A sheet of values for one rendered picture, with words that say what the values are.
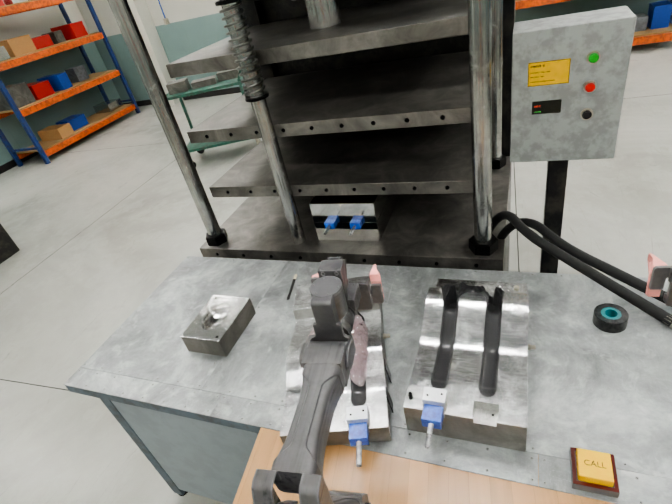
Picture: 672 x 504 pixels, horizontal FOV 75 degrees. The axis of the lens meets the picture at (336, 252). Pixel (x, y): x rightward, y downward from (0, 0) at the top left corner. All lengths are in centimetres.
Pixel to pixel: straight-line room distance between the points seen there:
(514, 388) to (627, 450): 24
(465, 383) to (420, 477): 23
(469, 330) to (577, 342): 30
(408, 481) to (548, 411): 36
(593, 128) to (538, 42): 31
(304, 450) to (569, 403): 74
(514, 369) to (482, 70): 80
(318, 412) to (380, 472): 46
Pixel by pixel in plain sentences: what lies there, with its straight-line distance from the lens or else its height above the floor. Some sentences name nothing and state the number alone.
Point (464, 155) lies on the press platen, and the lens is 177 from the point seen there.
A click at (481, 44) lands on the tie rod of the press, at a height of 148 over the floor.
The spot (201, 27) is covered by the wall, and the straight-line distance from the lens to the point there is 878.
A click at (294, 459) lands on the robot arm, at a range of 64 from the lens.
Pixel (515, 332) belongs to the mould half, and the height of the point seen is 90.
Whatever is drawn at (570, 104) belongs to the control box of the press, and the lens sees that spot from 155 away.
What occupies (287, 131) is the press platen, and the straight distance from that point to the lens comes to 168.
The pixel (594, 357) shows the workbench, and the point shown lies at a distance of 132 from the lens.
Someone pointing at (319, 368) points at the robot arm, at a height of 123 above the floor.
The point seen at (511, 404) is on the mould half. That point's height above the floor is 89.
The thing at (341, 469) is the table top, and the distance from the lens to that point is 113.
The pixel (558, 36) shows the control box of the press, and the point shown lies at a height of 145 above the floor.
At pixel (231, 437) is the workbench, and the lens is 152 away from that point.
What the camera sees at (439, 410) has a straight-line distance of 105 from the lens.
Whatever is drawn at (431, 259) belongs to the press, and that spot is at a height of 77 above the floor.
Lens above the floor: 176
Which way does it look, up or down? 34 degrees down
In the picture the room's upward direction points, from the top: 14 degrees counter-clockwise
